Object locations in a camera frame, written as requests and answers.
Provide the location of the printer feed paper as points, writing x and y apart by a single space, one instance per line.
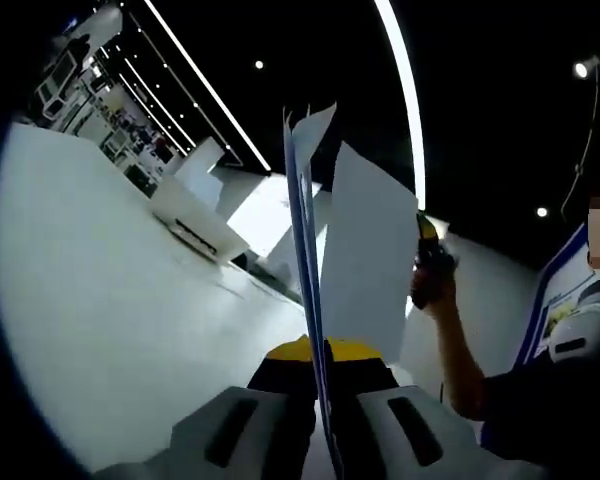
200 165

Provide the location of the single white paper sheet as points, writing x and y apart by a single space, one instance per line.
370 250

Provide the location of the person's right hand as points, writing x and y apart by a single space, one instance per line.
435 287

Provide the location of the white table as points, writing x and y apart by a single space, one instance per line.
105 300

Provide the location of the white worn device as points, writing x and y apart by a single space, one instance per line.
580 330

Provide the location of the white printer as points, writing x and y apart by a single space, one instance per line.
200 220

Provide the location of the long curved ceiling light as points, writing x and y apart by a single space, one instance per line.
410 100

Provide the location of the ceiling light strip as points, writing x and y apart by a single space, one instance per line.
206 85

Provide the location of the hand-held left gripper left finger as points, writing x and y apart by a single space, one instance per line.
250 435

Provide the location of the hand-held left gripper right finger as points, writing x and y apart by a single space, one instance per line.
370 435

